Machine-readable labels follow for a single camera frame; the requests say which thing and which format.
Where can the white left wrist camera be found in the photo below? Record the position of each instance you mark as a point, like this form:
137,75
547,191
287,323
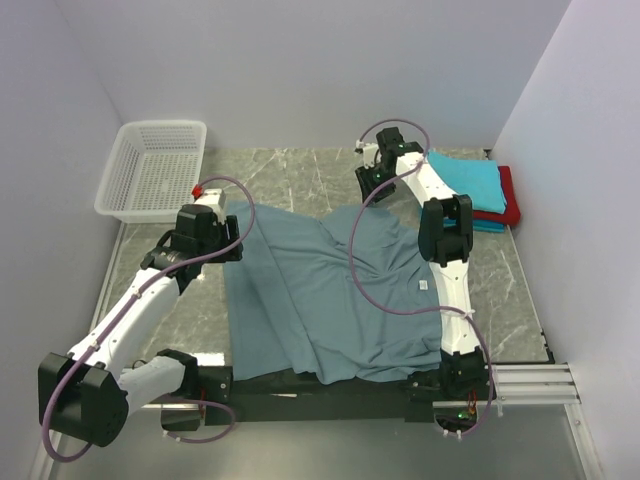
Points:
214,198

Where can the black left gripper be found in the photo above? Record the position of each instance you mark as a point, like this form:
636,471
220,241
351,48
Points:
231,238

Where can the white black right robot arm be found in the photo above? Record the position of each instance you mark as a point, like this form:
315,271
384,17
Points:
445,242

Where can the teal folded t-shirt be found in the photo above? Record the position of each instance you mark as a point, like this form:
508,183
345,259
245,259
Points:
488,226

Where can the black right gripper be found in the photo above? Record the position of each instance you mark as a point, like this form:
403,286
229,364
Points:
370,181

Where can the light blue folded t-shirt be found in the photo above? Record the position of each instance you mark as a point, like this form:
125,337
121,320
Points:
479,179

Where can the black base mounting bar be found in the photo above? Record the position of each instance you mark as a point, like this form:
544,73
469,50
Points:
288,396

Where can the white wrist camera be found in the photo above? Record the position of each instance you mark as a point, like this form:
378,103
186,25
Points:
369,153
214,198

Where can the grey-blue t-shirt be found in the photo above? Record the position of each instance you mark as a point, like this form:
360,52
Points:
341,297

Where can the white perforated plastic basket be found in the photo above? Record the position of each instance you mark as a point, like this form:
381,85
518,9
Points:
151,170

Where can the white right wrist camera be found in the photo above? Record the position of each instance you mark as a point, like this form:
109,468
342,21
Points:
369,153

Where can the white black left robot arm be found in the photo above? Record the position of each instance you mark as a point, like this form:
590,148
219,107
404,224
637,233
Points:
89,393

